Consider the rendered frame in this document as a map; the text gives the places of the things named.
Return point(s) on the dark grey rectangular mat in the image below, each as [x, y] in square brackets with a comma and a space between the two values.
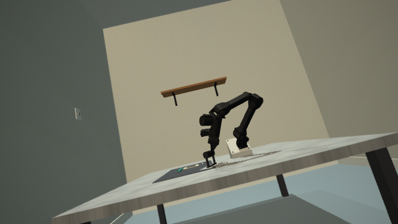
[174, 173]

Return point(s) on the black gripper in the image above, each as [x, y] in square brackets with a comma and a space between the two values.
[214, 139]

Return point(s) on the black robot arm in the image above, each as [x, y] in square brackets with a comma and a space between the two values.
[222, 109]

